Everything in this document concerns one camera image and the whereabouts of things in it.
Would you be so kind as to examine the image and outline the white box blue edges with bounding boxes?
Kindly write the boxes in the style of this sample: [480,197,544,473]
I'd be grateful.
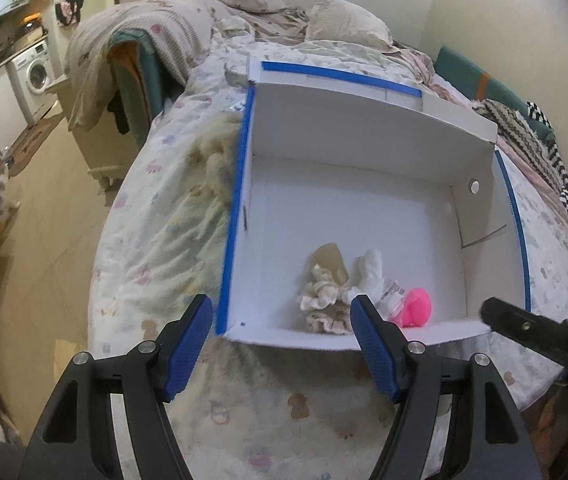
[216,58,531,351]

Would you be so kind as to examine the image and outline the beige cardboard piece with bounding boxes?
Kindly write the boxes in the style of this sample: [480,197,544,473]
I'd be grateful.
[311,243,349,285]

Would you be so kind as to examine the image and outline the clear plastic packaged item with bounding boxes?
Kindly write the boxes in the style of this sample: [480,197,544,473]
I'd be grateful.
[375,281,406,322]

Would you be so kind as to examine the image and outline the beige rumpled blanket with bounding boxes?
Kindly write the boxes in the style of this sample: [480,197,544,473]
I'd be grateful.
[65,0,308,131]

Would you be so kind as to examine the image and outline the teal headboard cushion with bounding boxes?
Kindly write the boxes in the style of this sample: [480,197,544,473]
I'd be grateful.
[434,46,554,142]

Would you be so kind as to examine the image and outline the striped knitted cloth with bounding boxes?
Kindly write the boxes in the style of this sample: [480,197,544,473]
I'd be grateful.
[472,99,568,225]

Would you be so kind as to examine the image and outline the white soft sock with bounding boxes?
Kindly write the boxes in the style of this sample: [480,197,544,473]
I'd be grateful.
[342,249,385,304]

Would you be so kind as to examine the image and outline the white patterned bed cover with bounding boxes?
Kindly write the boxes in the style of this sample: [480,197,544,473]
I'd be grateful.
[85,39,568,480]

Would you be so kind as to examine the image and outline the dark clothes on wall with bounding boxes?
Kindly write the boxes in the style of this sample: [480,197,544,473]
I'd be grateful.
[55,0,86,27]

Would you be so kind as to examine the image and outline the cream ruffled scrunchie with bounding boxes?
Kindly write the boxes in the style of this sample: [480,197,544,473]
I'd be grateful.
[297,264,357,336]

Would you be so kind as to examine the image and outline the pink soft ball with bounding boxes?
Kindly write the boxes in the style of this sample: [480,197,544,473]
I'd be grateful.
[395,288,432,327]

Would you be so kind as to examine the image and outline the fluffy cream plush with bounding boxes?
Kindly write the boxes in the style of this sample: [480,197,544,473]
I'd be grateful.
[188,112,242,206]

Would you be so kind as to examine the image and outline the white washing machine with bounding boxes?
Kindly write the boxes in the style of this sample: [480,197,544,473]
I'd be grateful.
[6,39,55,122]

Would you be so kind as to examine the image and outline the cream pillow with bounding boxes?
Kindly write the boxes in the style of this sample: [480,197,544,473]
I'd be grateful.
[305,0,396,53]

